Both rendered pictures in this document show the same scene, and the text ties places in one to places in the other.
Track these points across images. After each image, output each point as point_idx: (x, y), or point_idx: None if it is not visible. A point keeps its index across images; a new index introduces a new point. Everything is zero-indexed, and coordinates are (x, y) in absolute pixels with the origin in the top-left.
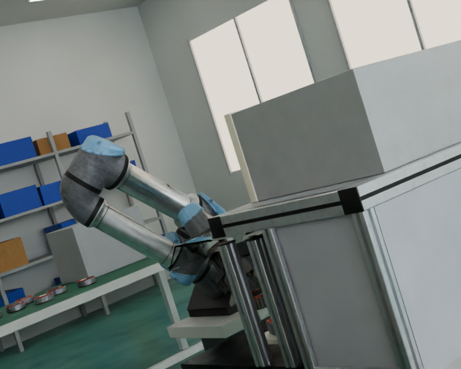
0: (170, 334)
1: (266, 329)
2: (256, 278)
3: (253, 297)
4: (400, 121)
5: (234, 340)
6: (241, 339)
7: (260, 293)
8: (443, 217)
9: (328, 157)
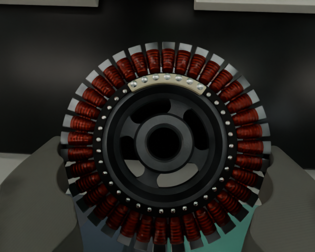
0: None
1: (244, 68)
2: (78, 222)
3: (250, 98)
4: None
5: None
6: (314, 105)
7: (122, 179)
8: None
9: None
